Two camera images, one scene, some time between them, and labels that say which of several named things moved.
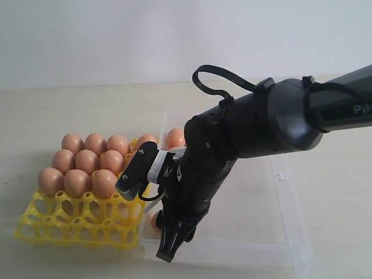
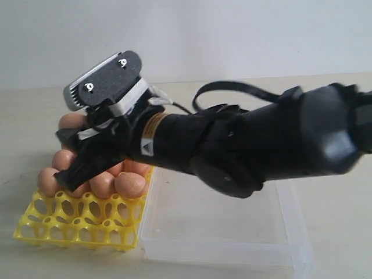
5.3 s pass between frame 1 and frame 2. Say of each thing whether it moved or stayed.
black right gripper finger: moved
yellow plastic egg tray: stayed
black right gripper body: moved
